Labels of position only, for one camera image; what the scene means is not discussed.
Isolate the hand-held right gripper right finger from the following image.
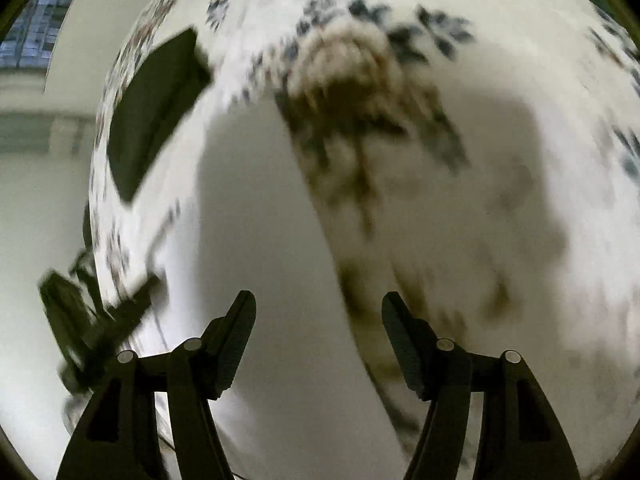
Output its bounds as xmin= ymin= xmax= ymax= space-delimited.
xmin=381 ymin=291 xmax=581 ymax=480

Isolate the window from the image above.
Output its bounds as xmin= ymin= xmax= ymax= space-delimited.
xmin=0 ymin=0 xmax=77 ymax=69

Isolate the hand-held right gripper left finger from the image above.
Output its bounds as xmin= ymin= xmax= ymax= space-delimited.
xmin=56 ymin=290 xmax=257 ymax=480

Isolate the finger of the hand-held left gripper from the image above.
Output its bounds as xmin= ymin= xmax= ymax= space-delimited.
xmin=104 ymin=270 xmax=168 ymax=348

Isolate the white floral printed bed sheet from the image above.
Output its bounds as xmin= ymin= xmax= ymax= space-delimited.
xmin=87 ymin=0 xmax=640 ymax=480

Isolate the dark cloth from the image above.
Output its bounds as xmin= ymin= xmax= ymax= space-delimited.
xmin=106 ymin=27 xmax=213 ymax=202

